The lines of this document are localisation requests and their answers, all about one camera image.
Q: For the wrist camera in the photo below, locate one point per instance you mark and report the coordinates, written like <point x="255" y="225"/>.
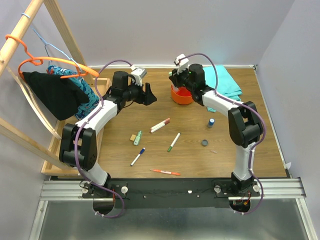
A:
<point x="138" y="74"/>
<point x="181" y="61"/>

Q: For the black garment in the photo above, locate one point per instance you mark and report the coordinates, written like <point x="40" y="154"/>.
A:
<point x="60" y="95"/>

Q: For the blue cap white marker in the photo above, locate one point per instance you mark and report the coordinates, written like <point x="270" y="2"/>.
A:
<point x="138" y="156"/>

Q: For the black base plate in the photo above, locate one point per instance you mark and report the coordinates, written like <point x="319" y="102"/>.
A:
<point x="167" y="193"/>

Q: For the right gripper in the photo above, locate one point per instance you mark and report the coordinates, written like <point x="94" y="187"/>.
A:
<point x="174" y="78"/>

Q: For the orange pen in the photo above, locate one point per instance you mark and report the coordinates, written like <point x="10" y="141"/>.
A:
<point x="165" y="172"/>

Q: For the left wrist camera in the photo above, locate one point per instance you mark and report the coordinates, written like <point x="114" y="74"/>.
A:
<point x="138" y="74"/>

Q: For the small green correction bottle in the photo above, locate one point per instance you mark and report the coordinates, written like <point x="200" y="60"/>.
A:
<point x="137" y="138"/>

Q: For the wooden tray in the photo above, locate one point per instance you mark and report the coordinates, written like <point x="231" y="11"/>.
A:
<point x="49" y="169"/>

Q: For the aluminium rail frame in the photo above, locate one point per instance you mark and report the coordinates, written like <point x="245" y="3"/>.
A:
<point x="279" y="213"/>

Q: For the green cap white marker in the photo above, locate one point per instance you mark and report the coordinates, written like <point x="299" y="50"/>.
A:
<point x="174" y="142"/>

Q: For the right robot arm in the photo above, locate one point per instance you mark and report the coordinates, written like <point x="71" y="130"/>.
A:
<point x="245" y="125"/>

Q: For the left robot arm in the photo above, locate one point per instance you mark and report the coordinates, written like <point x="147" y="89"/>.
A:
<point x="78" y="146"/>

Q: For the orange divided round container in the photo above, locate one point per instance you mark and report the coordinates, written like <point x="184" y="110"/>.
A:
<point x="181" y="95"/>

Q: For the dark red cap marker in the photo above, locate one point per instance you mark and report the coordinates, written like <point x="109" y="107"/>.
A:
<point x="159" y="127"/>

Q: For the teal folded cloth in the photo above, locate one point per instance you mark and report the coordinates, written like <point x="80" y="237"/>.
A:
<point x="227" y="86"/>

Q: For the wooden clothes rack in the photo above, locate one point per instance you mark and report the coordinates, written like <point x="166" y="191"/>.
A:
<point x="14" y="39"/>

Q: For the grey round cap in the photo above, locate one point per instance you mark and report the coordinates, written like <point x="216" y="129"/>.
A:
<point x="204" y="143"/>

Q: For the pink cap white marker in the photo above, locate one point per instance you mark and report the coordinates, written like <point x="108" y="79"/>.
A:
<point x="162" y="122"/>

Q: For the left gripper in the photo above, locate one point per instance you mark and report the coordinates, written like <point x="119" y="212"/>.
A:
<point x="145" y="98"/>

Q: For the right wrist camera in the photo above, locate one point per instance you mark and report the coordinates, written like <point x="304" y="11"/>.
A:
<point x="181" y="61"/>

